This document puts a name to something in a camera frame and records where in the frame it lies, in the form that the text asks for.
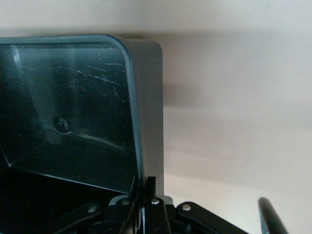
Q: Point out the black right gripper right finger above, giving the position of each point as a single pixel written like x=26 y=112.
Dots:
x=158 y=214

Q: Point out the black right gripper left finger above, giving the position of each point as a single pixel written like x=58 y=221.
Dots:
x=119 y=209

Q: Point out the black plastic box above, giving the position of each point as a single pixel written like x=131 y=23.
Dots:
x=73 y=109

